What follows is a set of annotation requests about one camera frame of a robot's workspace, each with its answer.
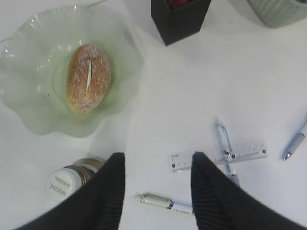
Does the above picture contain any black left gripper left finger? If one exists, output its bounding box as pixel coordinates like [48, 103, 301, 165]
[19, 152, 125, 230]

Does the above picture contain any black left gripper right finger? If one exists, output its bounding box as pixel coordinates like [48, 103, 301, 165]
[190, 152, 304, 230]

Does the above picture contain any brown Nescafe coffee bottle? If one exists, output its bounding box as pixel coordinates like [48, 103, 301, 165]
[46, 158, 106, 202]

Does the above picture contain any clear plastic ruler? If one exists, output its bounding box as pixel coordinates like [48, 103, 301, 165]
[168, 140, 268, 173]

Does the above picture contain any sugared bread roll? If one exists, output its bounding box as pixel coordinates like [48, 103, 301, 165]
[66, 44, 111, 114]

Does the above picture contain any cream grip pen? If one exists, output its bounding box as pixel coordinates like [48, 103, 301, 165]
[134, 193, 194, 215]

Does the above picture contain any grey grip pen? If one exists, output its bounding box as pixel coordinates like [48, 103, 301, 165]
[282, 118, 307, 161]

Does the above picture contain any green wavy glass plate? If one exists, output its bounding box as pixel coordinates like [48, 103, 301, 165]
[0, 5, 145, 138]

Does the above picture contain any black mesh pen holder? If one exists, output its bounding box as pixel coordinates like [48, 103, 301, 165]
[150, 0, 211, 46]

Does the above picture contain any green plastic woven basket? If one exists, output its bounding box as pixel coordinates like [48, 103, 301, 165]
[248, 0, 307, 28]

